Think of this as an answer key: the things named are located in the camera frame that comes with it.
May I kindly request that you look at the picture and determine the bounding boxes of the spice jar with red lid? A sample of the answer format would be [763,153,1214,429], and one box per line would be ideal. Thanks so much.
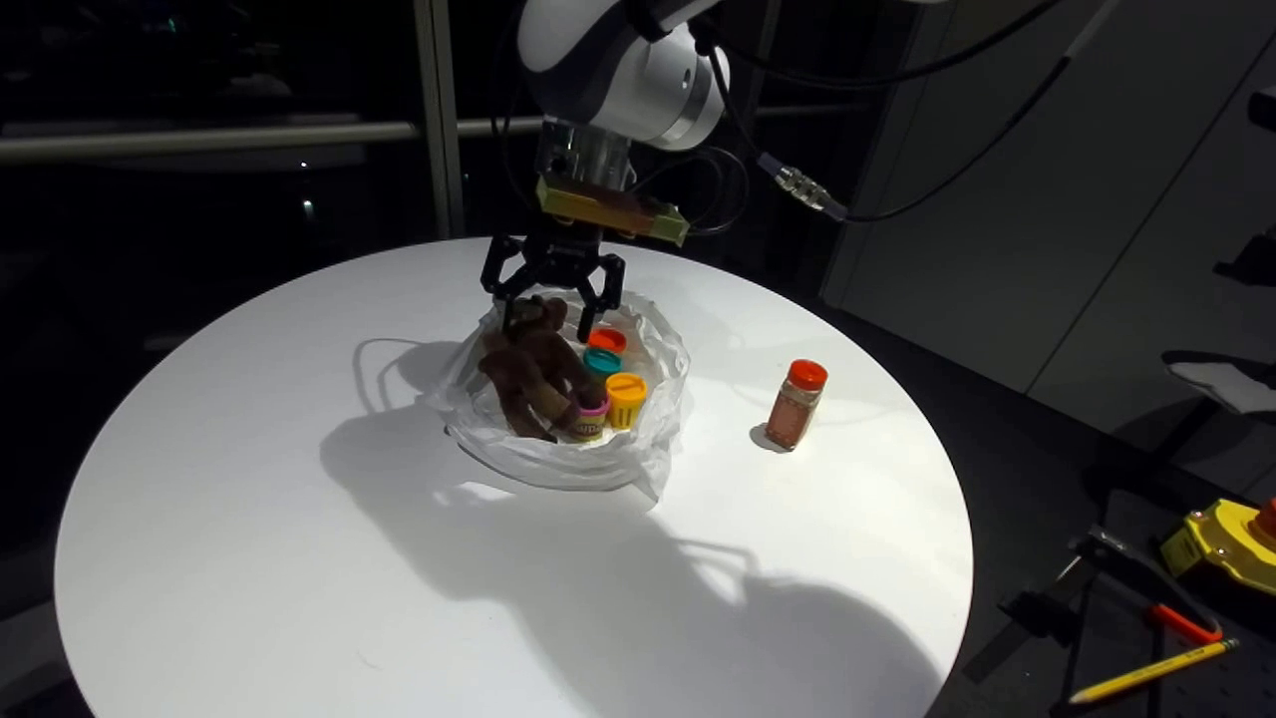
[763,357,835,454]

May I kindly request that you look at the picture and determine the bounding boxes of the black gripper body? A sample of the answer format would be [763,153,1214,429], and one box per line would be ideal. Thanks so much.
[520,224,620,280]

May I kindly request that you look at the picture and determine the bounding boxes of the black cable with silver connector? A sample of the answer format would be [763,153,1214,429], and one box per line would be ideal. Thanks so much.
[689,0,1110,232]

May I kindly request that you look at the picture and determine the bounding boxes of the yellow lid dough container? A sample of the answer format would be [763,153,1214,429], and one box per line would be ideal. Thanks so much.
[602,368,656,433]

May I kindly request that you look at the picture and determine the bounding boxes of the vertical metal post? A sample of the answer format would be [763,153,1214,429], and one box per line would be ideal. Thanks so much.
[410,0,472,243]

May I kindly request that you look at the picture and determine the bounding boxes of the horizontal metal railing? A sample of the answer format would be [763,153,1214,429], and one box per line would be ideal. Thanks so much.
[0,115,632,172]

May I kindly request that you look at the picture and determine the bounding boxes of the brown deer plush toy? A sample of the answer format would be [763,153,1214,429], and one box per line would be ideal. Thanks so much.
[474,292,614,449]

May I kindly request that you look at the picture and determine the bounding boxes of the grey cabinet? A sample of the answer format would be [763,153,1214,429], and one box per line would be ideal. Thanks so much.
[820,0,1276,445]

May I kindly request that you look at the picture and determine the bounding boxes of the taped wrist camera box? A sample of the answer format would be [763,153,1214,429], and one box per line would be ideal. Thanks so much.
[533,177,696,252]

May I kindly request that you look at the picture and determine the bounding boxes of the yellow pencil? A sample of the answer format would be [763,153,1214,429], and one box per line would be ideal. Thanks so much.
[1064,633,1240,711]

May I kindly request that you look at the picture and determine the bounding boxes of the white plastic bag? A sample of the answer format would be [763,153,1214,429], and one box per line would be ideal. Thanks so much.
[351,282,696,506]

